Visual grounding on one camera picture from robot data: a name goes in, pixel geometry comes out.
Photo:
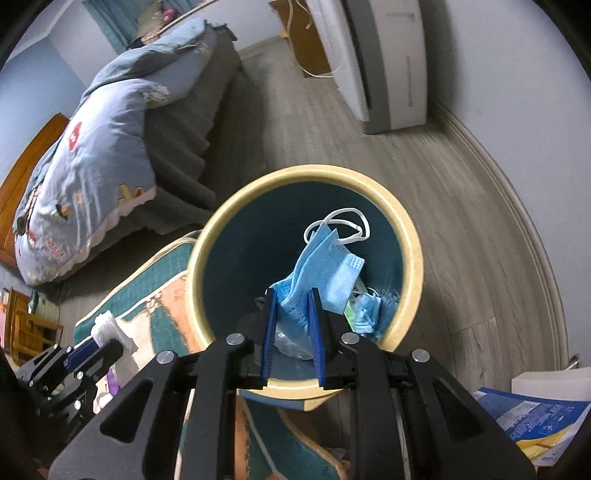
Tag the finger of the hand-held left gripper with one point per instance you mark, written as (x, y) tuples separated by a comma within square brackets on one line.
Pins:
[(83, 354), (104, 360)]

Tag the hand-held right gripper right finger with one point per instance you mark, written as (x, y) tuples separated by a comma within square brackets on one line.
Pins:
[(316, 341)]

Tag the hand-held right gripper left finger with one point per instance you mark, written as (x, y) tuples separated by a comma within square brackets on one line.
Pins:
[(268, 341)]

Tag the clear plastic bag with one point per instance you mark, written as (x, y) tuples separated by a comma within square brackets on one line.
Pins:
[(295, 341)]

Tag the white tissue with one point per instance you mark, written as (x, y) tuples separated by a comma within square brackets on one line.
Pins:
[(115, 330)]

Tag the blue face mask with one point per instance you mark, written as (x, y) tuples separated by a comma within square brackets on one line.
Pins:
[(323, 272), (369, 314)]

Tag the round bin with yellow rim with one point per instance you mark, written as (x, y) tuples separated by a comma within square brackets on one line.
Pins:
[(240, 240)]

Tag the purple plastic wrapper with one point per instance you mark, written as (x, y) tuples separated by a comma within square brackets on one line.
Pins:
[(112, 383)]

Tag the wooden nightstand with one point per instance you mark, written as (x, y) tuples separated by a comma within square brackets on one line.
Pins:
[(27, 323)]

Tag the wooden bed headboard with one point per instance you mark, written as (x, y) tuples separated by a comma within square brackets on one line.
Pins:
[(27, 175)]

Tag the blue printed duvet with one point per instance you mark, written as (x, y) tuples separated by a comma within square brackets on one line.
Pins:
[(92, 161)]

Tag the grey bed skirt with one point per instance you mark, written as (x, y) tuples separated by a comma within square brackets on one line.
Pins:
[(184, 152)]

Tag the blue book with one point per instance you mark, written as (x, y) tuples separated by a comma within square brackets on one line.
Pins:
[(531, 415)]

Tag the yellow paper sheets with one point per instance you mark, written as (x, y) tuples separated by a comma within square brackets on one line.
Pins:
[(549, 445)]

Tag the white air purifier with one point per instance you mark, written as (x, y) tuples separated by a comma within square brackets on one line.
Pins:
[(392, 69)]

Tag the wooden television cabinet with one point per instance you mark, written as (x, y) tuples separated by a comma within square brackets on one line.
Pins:
[(304, 41)]

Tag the teal window curtain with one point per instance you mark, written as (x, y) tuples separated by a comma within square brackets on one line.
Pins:
[(106, 18)]

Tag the pink soft toy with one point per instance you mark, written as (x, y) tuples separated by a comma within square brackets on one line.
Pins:
[(167, 11)]

